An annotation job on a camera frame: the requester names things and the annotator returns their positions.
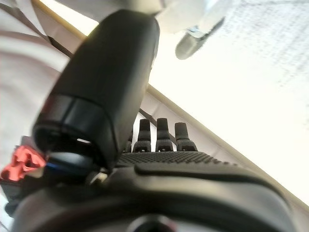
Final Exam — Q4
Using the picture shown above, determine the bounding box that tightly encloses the black garment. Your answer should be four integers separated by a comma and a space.
0, 178, 25, 217

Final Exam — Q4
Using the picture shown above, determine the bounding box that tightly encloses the red garment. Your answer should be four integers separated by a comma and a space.
1, 145, 46, 181

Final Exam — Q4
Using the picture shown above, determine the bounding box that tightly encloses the grey striped floor rug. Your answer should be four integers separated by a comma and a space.
217, 0, 309, 121

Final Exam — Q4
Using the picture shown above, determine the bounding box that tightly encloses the white bed duvet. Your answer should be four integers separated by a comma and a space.
0, 0, 80, 174

